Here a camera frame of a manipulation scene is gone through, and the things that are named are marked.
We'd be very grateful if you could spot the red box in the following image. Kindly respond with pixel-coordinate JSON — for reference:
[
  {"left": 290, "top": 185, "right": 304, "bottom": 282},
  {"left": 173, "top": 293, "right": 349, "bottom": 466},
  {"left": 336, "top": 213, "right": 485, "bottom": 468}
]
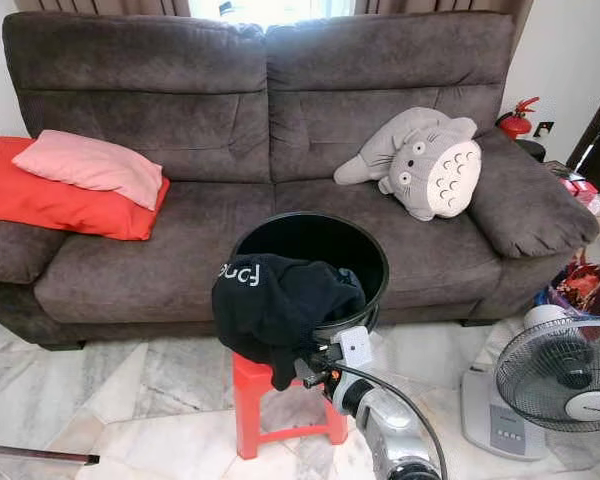
[{"left": 558, "top": 165, "right": 600, "bottom": 216}]

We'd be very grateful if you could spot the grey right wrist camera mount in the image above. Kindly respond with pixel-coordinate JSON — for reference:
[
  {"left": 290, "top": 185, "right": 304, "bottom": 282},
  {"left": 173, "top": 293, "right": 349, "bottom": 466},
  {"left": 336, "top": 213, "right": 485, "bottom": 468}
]
[{"left": 335, "top": 325, "right": 376, "bottom": 369}]

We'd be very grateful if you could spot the pink pillow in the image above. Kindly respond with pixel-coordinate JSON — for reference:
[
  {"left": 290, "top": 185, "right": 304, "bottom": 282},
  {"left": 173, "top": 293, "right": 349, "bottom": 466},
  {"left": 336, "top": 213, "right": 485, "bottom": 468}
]
[{"left": 12, "top": 129, "right": 166, "bottom": 211}]

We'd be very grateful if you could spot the brown fabric sofa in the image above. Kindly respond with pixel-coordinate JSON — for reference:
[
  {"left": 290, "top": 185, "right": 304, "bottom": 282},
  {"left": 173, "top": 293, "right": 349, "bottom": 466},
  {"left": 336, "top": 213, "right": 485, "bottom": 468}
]
[{"left": 0, "top": 10, "right": 600, "bottom": 351}]

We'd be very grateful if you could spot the red pillow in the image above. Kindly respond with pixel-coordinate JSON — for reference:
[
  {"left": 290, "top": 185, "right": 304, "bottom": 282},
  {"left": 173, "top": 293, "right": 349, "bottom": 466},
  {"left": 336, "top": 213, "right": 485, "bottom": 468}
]
[{"left": 0, "top": 135, "right": 171, "bottom": 243}]

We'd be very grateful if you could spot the dark brown stick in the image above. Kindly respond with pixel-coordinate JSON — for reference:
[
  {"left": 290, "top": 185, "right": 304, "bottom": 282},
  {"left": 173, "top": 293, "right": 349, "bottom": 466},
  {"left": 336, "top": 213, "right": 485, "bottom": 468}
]
[{"left": 0, "top": 443, "right": 101, "bottom": 467}]

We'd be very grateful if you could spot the bright window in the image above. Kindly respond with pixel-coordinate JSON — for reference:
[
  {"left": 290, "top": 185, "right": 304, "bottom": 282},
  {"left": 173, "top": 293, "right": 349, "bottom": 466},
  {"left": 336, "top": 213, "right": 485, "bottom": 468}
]
[{"left": 188, "top": 0, "right": 356, "bottom": 26}]

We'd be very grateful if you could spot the black round laundry basket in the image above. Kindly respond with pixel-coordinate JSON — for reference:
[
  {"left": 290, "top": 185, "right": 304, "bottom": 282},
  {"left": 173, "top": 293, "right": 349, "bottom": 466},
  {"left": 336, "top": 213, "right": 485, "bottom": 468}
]
[{"left": 228, "top": 211, "right": 391, "bottom": 346}]

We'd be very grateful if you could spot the red fire extinguisher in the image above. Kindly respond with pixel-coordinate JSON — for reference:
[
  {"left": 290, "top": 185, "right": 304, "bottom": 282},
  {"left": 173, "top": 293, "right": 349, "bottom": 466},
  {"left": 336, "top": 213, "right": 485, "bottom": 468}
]
[{"left": 497, "top": 96, "right": 541, "bottom": 141}]

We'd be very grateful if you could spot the black round side table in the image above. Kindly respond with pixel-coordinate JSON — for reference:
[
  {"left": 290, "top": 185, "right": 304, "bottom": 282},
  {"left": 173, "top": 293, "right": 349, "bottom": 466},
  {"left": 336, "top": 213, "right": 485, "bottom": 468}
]
[{"left": 517, "top": 138, "right": 551, "bottom": 163}]

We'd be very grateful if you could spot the black printed shirt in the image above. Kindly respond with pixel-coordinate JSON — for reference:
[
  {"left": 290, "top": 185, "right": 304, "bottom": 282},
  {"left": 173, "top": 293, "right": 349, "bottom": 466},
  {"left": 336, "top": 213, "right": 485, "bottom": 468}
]
[{"left": 212, "top": 253, "right": 369, "bottom": 393}]

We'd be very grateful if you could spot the red plastic stool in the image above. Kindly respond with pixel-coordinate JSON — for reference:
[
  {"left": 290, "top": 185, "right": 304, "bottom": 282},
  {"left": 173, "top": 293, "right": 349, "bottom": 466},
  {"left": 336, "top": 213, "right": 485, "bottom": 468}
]
[{"left": 232, "top": 350, "right": 349, "bottom": 461}]

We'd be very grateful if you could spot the white black floor fan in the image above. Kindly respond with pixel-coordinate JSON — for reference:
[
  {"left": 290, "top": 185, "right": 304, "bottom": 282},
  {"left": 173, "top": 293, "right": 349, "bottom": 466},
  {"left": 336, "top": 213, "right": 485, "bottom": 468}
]
[{"left": 460, "top": 303, "right": 600, "bottom": 461}]

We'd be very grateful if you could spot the grey Totoro plush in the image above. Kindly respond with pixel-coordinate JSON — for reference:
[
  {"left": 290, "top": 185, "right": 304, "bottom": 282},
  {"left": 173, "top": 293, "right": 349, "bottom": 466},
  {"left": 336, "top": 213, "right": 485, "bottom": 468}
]
[{"left": 333, "top": 106, "right": 484, "bottom": 223}]

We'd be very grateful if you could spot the red gift basket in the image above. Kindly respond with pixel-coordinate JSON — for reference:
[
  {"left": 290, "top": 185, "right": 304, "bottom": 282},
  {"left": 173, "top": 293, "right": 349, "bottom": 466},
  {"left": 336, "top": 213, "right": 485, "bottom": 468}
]
[{"left": 535, "top": 250, "right": 600, "bottom": 319}]

